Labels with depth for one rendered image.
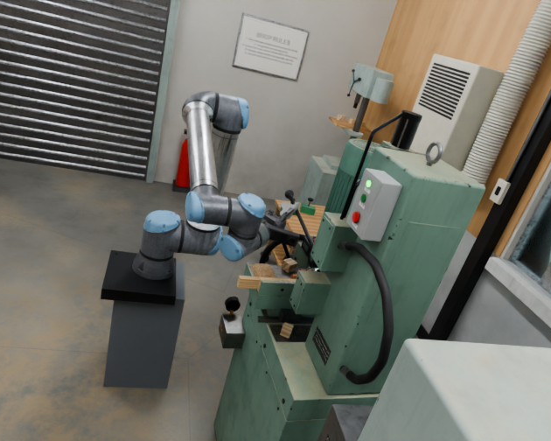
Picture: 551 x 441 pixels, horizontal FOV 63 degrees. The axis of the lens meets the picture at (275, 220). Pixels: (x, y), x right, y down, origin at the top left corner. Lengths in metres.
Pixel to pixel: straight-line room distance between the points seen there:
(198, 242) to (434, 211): 1.14
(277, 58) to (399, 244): 3.41
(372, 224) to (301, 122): 3.52
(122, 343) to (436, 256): 1.49
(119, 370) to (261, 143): 2.89
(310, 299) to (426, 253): 0.39
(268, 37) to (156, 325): 2.98
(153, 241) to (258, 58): 2.73
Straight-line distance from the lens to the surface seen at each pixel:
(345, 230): 1.26
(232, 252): 1.41
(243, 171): 4.65
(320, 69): 4.54
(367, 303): 1.25
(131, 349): 2.25
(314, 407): 1.45
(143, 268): 2.07
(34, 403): 2.38
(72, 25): 4.37
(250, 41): 4.35
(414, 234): 1.18
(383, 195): 1.12
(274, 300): 1.60
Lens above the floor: 1.77
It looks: 24 degrees down
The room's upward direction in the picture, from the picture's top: 16 degrees clockwise
